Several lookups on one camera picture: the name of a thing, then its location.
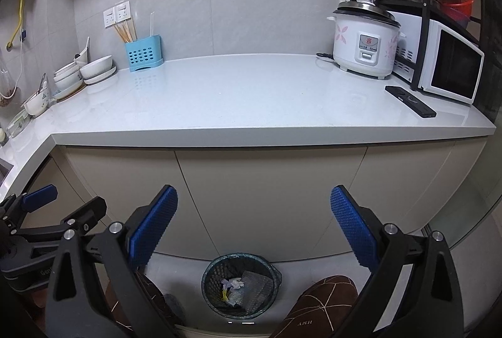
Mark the white bowl with green mark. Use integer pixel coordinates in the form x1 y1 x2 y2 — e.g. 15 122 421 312
24 89 51 117

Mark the clear bubble wrap sheet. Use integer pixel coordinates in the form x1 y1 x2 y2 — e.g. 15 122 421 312
227 271 275 313

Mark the red plastic basin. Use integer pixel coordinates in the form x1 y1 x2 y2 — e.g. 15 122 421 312
441 0 473 29

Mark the large white bowl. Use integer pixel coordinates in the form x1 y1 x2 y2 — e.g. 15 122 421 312
79 56 114 80

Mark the white microwave oven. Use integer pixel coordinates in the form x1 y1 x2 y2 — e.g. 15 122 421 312
392 10 485 105

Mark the white rice cooker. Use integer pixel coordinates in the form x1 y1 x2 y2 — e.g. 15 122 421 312
327 0 406 80

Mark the bundle of wooden chopsticks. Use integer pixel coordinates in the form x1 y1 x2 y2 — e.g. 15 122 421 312
114 22 136 43

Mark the beige kitchen cabinet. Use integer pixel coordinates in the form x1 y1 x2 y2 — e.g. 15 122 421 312
24 140 499 262

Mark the black remote control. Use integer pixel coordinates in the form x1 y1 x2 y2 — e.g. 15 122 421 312
385 86 437 119

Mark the clear glass dish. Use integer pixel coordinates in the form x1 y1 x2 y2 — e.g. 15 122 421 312
7 112 30 138

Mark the white plate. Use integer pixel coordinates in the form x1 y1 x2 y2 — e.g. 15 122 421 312
83 65 117 85

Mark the black mesh trash bin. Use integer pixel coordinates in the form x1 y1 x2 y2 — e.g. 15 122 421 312
201 252 282 314

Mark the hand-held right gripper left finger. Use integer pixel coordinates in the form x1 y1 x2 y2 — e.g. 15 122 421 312
45 185 179 338

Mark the yellow hose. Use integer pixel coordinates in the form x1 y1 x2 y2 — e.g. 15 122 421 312
6 0 26 50

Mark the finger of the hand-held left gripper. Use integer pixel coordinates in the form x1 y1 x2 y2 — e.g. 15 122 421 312
12 197 107 244
0 184 59 223

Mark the brown slipper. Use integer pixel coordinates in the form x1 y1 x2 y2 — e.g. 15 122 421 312
270 275 358 338
105 271 179 338

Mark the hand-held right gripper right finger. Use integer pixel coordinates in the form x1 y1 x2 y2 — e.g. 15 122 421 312
330 185 465 338

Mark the blue perforated utensil holder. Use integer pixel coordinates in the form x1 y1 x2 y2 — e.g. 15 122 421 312
125 33 162 72

